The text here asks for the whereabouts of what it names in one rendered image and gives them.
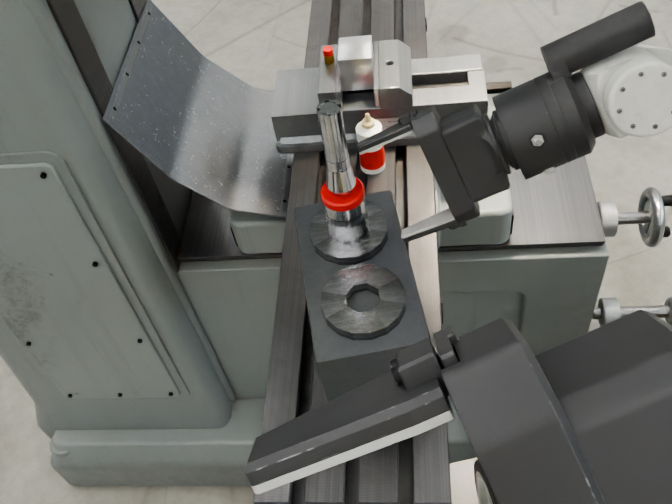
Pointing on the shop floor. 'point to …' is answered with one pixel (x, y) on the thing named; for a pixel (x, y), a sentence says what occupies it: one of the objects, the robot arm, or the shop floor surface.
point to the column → (91, 237)
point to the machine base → (182, 452)
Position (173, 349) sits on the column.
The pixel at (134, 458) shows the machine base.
